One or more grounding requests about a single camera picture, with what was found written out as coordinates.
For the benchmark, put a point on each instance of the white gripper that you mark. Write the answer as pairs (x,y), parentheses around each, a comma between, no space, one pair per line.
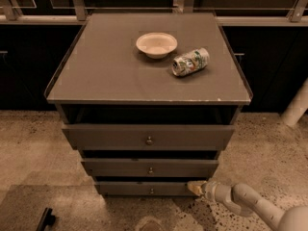
(211,189)

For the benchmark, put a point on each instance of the grey bottom drawer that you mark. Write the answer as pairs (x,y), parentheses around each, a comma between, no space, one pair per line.
(143,188)

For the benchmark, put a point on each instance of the grey drawer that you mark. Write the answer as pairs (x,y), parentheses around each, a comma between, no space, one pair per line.
(148,137)
(143,188)
(149,167)

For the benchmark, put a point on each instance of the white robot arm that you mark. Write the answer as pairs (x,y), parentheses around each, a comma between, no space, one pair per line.
(242,200)

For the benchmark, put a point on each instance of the grey drawer cabinet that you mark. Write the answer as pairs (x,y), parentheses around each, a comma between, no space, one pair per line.
(107,80)

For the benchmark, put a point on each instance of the grey middle drawer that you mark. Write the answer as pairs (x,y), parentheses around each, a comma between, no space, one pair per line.
(149,167)

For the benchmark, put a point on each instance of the grey top drawer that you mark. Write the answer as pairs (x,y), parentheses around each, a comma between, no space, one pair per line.
(148,137)

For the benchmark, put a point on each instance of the crushed soda can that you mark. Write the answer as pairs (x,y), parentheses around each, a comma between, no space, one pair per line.
(190,62)

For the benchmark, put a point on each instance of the black object on floor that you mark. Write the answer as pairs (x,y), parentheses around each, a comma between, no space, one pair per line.
(47,219)

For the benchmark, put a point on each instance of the white cylindrical post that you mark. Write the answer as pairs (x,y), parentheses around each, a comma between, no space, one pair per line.
(297,107)

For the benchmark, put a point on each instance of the metal railing frame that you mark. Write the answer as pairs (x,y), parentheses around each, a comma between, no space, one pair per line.
(255,13)

